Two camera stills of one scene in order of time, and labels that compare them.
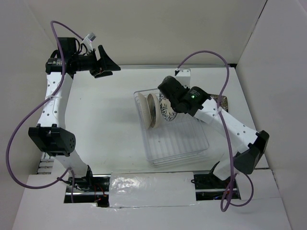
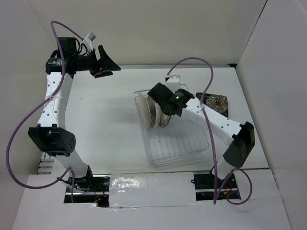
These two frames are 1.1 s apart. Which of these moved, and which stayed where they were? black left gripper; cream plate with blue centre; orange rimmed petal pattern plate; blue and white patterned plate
Moved: blue and white patterned plate
Stayed: orange rimmed petal pattern plate; black left gripper; cream plate with blue centre
